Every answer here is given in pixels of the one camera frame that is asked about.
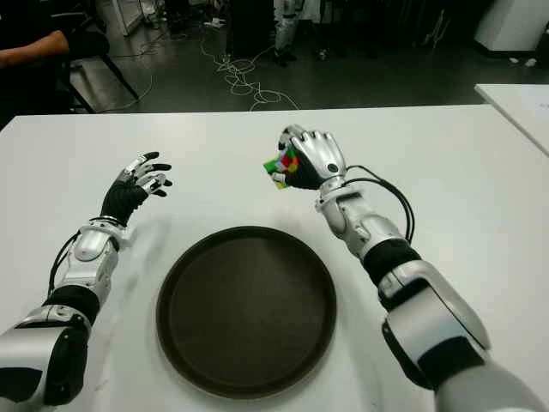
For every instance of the right robot hand black silver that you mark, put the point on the right robot hand black silver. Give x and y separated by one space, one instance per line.
321 154

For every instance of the left robot hand black silver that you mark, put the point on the left robot hand black silver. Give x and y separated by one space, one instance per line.
122 197

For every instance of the multicoloured Rubik's cube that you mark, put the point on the multicoloured Rubik's cube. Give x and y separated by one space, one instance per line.
281 162

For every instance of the right robot arm silver black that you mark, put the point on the right robot arm silver black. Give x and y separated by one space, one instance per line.
437 309

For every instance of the person's bare forearm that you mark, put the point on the person's bare forearm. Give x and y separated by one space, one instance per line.
38 48

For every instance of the left robot arm silver black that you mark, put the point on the left robot arm silver black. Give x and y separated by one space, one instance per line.
86 246

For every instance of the dark brown round plate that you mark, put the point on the dark brown round plate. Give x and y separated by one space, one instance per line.
244 309

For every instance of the white humanoid robot legs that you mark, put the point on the white humanoid robot legs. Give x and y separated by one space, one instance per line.
284 34

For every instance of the black pillar cabinet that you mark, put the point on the black pillar cabinet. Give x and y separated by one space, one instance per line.
251 26

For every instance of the black chair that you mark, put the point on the black chair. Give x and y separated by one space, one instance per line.
92 43

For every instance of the white power strip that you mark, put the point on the white power strip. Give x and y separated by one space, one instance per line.
214 23

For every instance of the white glass display cabinet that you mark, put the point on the white glass display cabinet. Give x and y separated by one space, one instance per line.
118 17

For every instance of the white side table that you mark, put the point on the white side table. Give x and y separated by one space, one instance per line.
514 107

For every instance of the small white floor object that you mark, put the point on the small white floor object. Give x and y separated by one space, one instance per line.
530 62

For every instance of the white cabinet with black base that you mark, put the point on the white cabinet with black base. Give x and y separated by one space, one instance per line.
510 26

